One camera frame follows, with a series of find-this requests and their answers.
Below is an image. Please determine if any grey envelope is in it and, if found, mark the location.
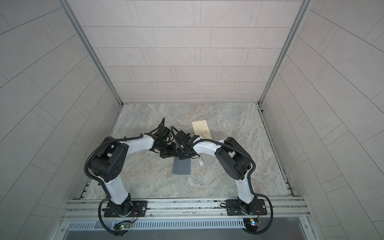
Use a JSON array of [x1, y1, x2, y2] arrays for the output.
[[172, 157, 191, 175]]

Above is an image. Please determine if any cream yellow envelope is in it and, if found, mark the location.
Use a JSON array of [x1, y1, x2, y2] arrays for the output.
[[192, 120, 212, 139]]

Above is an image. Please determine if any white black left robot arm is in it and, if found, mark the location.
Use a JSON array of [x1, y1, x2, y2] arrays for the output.
[[84, 125, 176, 217]]

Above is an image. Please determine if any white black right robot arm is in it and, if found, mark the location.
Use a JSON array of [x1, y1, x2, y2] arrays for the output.
[[173, 131, 258, 215]]

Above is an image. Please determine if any left green circuit board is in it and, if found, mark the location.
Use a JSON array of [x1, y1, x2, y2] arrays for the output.
[[114, 221, 133, 231]]

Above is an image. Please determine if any green circuit board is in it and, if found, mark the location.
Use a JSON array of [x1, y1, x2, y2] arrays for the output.
[[114, 221, 133, 231], [243, 219, 262, 232]]

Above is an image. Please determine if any right green circuit board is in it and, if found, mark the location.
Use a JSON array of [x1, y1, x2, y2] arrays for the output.
[[243, 219, 262, 232]]

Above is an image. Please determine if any metal corner profile left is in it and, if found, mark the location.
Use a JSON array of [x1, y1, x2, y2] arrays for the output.
[[58, 0, 124, 107]]

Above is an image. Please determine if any metal corner profile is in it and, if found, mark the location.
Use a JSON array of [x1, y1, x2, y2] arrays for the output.
[[58, 0, 124, 107], [259, 0, 312, 107]]

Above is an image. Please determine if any metal corner profile right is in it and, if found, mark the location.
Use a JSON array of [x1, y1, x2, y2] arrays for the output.
[[259, 0, 312, 107]]

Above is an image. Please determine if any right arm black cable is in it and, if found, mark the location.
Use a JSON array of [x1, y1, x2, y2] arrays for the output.
[[170, 125, 274, 235]]

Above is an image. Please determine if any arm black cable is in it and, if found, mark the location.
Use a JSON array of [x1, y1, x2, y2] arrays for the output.
[[170, 125, 274, 235], [83, 117, 166, 237]]

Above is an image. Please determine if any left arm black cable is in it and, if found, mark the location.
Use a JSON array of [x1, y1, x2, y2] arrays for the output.
[[83, 117, 166, 237]]

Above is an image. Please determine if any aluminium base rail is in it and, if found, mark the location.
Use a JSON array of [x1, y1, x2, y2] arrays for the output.
[[60, 196, 309, 231]]

